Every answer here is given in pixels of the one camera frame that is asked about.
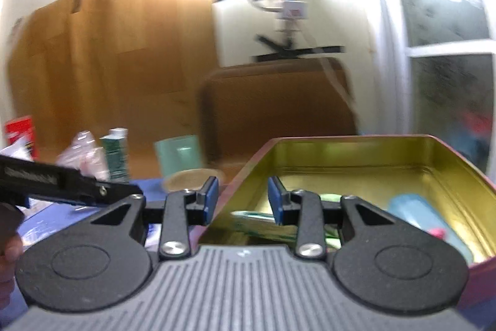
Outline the green carton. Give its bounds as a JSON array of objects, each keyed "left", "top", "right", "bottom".
[{"left": 100, "top": 128, "right": 131, "bottom": 183}]

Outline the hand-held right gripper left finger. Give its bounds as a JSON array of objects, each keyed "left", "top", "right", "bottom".
[{"left": 90, "top": 176, "right": 220, "bottom": 260}]

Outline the person's left hand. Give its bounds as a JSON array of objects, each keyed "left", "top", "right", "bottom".
[{"left": 0, "top": 234, "right": 24, "bottom": 310}]

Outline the window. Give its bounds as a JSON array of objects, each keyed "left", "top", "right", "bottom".
[{"left": 389, "top": 0, "right": 496, "bottom": 178}]

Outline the brown armchair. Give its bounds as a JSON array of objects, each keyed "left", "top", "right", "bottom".
[{"left": 198, "top": 57, "right": 360, "bottom": 171}]

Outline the black stand with device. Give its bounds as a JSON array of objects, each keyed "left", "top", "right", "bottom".
[{"left": 211, "top": 0, "right": 346, "bottom": 63}]

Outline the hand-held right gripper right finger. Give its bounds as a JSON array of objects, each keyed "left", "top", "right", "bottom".
[{"left": 267, "top": 176, "right": 381, "bottom": 260}]

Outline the red box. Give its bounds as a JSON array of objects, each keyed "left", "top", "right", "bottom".
[{"left": 5, "top": 115, "right": 38, "bottom": 161}]

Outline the round wooden lid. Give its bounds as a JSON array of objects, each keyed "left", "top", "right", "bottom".
[{"left": 164, "top": 168, "right": 226, "bottom": 193}]

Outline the brown wooden wardrobe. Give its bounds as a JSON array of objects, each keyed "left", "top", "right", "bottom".
[{"left": 8, "top": 0, "right": 221, "bottom": 178}]

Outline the gold-lined tin box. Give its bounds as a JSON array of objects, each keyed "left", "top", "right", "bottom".
[{"left": 197, "top": 134, "right": 496, "bottom": 313}]

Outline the light blue soft pouch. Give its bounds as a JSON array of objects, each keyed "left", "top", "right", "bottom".
[{"left": 387, "top": 193, "right": 476, "bottom": 265}]

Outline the clear plastic packet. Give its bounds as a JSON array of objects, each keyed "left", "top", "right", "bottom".
[{"left": 55, "top": 130, "right": 110, "bottom": 181}]

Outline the teal cup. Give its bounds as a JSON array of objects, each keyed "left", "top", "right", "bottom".
[{"left": 154, "top": 135, "right": 203, "bottom": 177}]

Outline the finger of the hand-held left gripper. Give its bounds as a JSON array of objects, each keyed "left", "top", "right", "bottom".
[{"left": 72, "top": 178, "right": 145, "bottom": 208}]

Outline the blue printed mat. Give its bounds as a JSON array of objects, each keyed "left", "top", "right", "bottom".
[{"left": 0, "top": 178, "right": 168, "bottom": 318}]

